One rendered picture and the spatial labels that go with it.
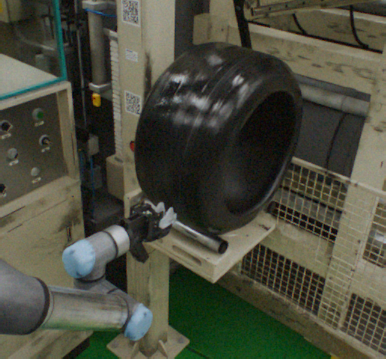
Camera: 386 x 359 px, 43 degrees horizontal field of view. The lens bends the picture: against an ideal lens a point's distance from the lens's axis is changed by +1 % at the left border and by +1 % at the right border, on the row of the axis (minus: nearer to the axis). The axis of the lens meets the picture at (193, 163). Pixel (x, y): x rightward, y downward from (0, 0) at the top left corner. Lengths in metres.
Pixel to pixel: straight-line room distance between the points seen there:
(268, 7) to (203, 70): 0.44
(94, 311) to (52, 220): 0.83
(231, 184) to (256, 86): 0.53
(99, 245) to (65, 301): 0.25
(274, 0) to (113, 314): 1.08
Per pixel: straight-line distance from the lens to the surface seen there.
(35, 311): 0.87
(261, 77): 1.30
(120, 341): 2.40
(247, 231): 1.72
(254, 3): 1.70
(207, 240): 1.49
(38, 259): 1.85
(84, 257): 1.13
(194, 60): 1.34
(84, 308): 0.99
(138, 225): 1.24
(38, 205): 1.73
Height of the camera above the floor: 1.87
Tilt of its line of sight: 31 degrees down
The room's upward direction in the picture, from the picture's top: 3 degrees clockwise
